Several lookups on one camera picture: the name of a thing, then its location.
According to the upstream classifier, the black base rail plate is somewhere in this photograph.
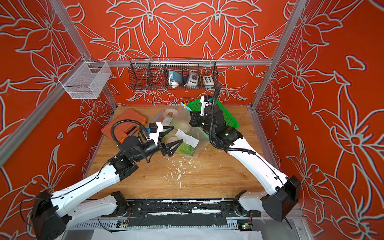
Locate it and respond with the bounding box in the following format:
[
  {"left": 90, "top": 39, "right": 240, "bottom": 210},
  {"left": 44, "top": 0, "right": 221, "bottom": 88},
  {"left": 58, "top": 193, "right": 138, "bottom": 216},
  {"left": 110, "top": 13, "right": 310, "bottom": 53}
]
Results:
[{"left": 97, "top": 199, "right": 262, "bottom": 231}]

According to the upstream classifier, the blue white device in basket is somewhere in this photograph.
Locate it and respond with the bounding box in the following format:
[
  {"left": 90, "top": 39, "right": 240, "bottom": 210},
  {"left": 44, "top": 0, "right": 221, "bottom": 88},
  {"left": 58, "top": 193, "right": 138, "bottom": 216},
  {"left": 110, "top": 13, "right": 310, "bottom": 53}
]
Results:
[{"left": 168, "top": 71, "right": 183, "bottom": 88}]

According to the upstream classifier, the chinese cabbage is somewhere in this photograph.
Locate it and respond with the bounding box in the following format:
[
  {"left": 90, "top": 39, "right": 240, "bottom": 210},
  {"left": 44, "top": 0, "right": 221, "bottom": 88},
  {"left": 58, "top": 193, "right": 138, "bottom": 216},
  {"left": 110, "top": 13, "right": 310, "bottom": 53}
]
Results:
[{"left": 166, "top": 119, "right": 200, "bottom": 157}]

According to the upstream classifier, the white round dial device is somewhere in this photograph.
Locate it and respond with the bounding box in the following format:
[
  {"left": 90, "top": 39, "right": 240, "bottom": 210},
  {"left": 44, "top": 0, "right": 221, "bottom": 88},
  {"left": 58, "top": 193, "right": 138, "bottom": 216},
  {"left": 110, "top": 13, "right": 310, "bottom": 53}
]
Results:
[{"left": 183, "top": 72, "right": 199, "bottom": 89}]

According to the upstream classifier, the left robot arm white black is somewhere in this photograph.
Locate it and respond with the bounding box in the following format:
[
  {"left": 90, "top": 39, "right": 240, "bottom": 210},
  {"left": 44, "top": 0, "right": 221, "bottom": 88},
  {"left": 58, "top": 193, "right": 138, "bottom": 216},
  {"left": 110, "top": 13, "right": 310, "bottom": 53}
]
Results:
[{"left": 31, "top": 120, "right": 183, "bottom": 240}]

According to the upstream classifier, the black wire wall basket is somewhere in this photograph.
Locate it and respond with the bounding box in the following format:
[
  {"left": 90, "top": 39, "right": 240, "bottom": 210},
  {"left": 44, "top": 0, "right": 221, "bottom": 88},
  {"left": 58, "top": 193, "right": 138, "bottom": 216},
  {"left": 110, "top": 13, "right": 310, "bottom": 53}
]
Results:
[{"left": 129, "top": 57, "right": 220, "bottom": 90}]

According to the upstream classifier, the clear acrylic wall bin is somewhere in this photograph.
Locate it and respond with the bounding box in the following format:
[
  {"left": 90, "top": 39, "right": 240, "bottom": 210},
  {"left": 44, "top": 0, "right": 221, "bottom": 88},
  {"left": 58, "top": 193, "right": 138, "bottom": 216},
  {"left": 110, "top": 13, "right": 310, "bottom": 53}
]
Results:
[{"left": 59, "top": 56, "right": 112, "bottom": 100}]

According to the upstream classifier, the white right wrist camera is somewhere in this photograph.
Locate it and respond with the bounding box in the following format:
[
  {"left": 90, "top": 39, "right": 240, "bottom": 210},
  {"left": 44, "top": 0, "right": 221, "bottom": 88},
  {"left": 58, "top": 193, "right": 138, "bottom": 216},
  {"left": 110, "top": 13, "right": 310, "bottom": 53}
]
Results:
[{"left": 200, "top": 95, "right": 213, "bottom": 116}]

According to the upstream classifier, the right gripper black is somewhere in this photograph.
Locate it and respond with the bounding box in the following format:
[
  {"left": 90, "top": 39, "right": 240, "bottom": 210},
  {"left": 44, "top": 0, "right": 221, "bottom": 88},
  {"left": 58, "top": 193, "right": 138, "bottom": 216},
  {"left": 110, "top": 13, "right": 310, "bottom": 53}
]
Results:
[{"left": 189, "top": 111, "right": 218, "bottom": 138}]

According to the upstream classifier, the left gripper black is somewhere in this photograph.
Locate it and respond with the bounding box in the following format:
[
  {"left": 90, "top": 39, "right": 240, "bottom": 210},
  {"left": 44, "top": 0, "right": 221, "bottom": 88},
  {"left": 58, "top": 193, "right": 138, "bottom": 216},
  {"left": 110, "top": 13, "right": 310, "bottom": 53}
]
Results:
[{"left": 133, "top": 125, "right": 183, "bottom": 165}]

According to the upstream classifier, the white button box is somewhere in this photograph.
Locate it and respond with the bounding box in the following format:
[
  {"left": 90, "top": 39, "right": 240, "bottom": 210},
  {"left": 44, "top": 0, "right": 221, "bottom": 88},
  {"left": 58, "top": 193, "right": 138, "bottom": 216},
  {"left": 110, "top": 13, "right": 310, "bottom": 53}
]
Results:
[{"left": 202, "top": 76, "right": 215, "bottom": 89}]

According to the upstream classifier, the orange plastic tool case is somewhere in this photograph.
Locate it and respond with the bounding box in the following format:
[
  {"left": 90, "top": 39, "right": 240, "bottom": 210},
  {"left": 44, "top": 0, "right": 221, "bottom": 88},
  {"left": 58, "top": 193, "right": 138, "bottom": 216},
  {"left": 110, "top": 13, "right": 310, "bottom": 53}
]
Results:
[{"left": 101, "top": 109, "right": 147, "bottom": 143}]

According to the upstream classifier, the green plastic basket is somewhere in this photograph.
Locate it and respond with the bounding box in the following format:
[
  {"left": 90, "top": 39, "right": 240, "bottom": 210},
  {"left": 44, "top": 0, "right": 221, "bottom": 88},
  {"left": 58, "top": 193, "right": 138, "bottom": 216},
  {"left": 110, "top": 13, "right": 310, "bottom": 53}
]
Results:
[{"left": 187, "top": 99, "right": 239, "bottom": 129}]

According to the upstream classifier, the white tape roll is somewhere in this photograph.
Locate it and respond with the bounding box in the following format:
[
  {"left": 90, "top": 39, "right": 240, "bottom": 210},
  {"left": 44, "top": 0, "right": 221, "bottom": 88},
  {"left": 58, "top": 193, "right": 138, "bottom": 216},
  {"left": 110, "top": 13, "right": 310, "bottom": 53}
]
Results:
[{"left": 162, "top": 109, "right": 179, "bottom": 118}]

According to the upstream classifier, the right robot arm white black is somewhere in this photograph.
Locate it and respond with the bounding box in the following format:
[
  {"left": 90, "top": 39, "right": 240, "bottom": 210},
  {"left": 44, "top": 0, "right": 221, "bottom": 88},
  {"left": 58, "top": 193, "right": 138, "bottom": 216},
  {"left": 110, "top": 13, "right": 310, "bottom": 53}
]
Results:
[{"left": 190, "top": 86, "right": 302, "bottom": 222}]

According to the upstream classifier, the clear zip-top bag blue seal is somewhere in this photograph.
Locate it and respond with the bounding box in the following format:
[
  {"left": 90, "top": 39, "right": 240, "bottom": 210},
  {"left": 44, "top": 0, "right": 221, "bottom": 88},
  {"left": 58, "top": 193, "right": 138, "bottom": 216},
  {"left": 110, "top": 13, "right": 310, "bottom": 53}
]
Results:
[{"left": 160, "top": 105, "right": 209, "bottom": 159}]

